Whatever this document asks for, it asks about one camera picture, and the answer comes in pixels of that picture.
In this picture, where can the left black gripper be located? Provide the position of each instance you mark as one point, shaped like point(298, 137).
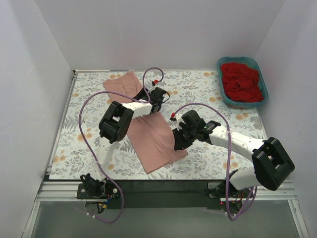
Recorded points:
point(142, 93)

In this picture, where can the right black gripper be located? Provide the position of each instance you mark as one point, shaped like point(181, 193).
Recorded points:
point(183, 135)

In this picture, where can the pink t shirt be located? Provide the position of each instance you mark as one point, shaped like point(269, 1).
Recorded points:
point(151, 136)

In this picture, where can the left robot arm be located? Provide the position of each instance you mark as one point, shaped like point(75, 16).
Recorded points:
point(113, 128)

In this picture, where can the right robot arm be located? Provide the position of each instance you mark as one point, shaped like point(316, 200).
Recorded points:
point(271, 163)

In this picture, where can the red t shirt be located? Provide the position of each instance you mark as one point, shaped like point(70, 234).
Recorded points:
point(240, 83)

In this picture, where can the floral table cloth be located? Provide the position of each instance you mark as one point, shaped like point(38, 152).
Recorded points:
point(198, 90)

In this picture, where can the teal plastic basket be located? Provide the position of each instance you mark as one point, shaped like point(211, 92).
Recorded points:
point(251, 64)

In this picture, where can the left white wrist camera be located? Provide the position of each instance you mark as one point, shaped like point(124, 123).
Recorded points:
point(158, 83)

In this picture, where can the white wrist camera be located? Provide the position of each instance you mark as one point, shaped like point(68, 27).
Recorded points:
point(158, 83)
point(176, 119)

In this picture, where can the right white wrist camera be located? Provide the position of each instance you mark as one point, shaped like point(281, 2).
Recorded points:
point(176, 119)

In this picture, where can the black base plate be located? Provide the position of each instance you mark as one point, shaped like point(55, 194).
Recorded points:
point(157, 193)

